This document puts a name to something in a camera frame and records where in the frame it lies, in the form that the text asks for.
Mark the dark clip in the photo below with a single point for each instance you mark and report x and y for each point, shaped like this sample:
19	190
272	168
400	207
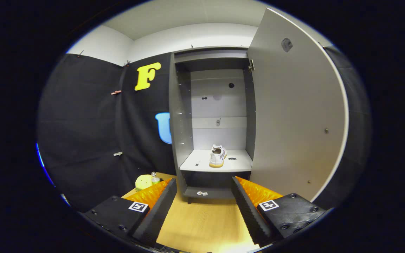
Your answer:
127	63

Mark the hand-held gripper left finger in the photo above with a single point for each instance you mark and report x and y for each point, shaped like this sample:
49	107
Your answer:
162	211

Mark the brown clip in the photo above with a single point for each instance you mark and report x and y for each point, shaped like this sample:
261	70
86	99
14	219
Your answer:
116	92

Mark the green label bottle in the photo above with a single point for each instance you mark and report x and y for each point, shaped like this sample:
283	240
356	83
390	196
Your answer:
155	179

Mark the grey cabinet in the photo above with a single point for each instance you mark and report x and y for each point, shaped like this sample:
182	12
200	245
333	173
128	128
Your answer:
185	140

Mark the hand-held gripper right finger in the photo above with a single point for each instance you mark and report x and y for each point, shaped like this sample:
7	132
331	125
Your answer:
250	214

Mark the white shoe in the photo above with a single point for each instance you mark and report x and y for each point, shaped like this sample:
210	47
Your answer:
217	158

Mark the black backdrop cloth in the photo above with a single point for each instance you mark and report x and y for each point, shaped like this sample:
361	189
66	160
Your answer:
79	123

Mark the yellow pineapple plush toy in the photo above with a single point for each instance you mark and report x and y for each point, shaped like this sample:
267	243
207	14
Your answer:
143	182

